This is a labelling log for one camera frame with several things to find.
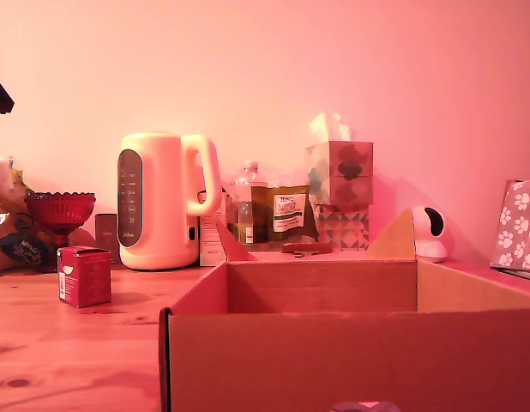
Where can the green labelled pouch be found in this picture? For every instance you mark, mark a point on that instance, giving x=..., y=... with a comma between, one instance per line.
x=290, y=214

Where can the small white round camera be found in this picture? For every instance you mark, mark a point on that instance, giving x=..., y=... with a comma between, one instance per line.
x=429, y=250

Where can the patterned tissue box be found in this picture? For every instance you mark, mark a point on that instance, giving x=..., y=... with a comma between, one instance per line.
x=348, y=171

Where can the geometric patterned box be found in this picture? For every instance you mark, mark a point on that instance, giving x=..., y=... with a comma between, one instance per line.
x=342, y=227

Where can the paw print cloth bag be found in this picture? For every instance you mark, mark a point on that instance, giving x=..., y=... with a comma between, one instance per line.
x=519, y=223

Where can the flat brown object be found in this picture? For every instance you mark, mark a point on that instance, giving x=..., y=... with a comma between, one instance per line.
x=305, y=248

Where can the large open cardboard box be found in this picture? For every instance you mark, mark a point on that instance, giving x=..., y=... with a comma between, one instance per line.
x=333, y=365

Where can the white printed carton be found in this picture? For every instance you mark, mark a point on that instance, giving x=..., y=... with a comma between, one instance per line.
x=210, y=246

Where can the printed snack bag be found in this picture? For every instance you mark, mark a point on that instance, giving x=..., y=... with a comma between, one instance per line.
x=16, y=251

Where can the small dark box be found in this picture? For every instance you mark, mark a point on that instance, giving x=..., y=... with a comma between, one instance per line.
x=105, y=236

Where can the white tissue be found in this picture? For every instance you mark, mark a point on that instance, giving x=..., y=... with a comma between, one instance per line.
x=329, y=126

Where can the red glass footed bowl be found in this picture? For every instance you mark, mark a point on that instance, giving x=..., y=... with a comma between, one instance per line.
x=59, y=211

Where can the white electric kettle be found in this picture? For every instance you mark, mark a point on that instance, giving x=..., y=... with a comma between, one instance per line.
x=162, y=193

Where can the red coffee filter carton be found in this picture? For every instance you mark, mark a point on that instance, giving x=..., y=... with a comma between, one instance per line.
x=91, y=279

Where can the clear plastic bottle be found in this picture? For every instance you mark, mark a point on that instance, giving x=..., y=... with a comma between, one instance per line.
x=244, y=182

